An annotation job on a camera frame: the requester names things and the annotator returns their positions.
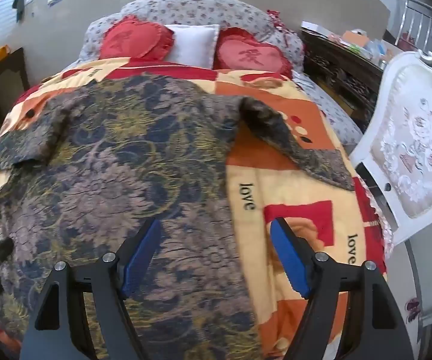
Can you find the white floral upholstered chair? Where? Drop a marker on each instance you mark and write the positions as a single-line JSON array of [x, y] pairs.
[[418, 138]]

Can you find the red ruffled cloth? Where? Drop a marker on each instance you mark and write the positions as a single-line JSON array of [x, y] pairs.
[[276, 18]]

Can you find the dark wooden side cabinet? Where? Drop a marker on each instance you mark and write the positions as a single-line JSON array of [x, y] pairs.
[[2, 93]]

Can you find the red heart cushion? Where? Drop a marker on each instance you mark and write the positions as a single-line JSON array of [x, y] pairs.
[[133, 39], [249, 54]]

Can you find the dark floral patterned shirt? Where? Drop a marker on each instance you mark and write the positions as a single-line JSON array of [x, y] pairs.
[[125, 157]]

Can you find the red orange printed blanket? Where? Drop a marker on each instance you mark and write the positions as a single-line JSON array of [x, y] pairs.
[[294, 180]]

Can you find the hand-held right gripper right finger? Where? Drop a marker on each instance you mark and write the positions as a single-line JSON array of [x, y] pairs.
[[289, 255]]

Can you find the dark green hanging cloth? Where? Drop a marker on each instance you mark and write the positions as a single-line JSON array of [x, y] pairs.
[[19, 3]]

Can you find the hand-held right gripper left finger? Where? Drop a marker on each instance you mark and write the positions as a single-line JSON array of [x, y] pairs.
[[140, 255]]

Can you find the floral bed sheet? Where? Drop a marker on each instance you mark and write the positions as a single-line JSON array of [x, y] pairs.
[[336, 116]]

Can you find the metal rack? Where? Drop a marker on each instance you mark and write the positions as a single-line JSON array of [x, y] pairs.
[[414, 18]]

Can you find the floral padded headboard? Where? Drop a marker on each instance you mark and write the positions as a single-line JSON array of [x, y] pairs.
[[201, 11]]

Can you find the dark carved wooden cabinet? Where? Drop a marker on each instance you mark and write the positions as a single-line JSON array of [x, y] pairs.
[[336, 71]]

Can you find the white pillow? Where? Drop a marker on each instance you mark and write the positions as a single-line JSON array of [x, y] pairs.
[[193, 45]]

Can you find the pile of small boxes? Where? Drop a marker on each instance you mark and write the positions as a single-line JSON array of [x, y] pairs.
[[358, 41]]

